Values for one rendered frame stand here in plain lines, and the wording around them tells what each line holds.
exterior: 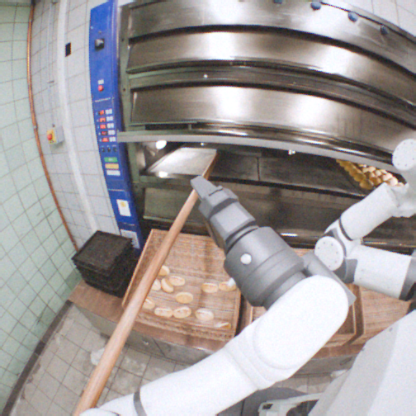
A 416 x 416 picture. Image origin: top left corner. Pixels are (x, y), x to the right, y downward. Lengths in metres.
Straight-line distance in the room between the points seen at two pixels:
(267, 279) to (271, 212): 0.80
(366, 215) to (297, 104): 0.57
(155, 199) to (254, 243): 0.91
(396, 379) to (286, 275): 0.20
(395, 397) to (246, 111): 0.88
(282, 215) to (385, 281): 0.70
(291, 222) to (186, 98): 0.77
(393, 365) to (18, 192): 1.75
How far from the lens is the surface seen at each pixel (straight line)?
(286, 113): 0.85
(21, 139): 1.61
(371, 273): 0.46
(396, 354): 0.31
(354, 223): 0.45
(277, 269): 0.23
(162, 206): 1.10
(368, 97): 0.99
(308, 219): 1.06
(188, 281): 1.23
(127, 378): 1.69
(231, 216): 0.27
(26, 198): 1.64
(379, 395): 0.28
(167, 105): 0.91
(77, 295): 1.40
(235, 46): 0.86
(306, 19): 0.96
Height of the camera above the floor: 1.57
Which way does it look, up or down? 33 degrees down
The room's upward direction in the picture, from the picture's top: straight up
